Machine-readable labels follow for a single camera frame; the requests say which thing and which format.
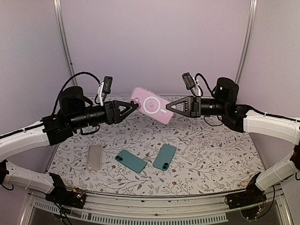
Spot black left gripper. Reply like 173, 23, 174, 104
70, 99, 137, 130

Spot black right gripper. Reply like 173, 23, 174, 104
166, 96, 228, 118

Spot purple phone with ring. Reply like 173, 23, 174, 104
130, 87, 173, 125

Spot clear phone case with ring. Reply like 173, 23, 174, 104
181, 139, 204, 163

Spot blue phone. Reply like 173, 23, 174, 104
153, 144, 177, 171

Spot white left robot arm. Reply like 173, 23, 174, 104
0, 86, 138, 203

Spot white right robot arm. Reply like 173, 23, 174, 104
175, 77, 300, 191

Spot floral patterned table mat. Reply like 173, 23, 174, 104
46, 94, 265, 196

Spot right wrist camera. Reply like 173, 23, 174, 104
182, 72, 203, 97

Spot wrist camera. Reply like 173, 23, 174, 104
94, 76, 113, 106
182, 72, 203, 97

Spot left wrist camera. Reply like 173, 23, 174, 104
94, 76, 113, 106

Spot front aluminium rail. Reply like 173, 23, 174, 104
20, 185, 295, 225

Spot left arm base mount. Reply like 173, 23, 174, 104
45, 173, 86, 209

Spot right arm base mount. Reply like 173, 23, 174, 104
225, 172, 267, 209

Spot aluminium frame post back right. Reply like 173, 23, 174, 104
235, 0, 258, 85

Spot aluminium frame post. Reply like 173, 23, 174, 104
53, 0, 75, 77
235, 0, 258, 85

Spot aluminium frame post back left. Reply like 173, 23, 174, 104
53, 0, 75, 77

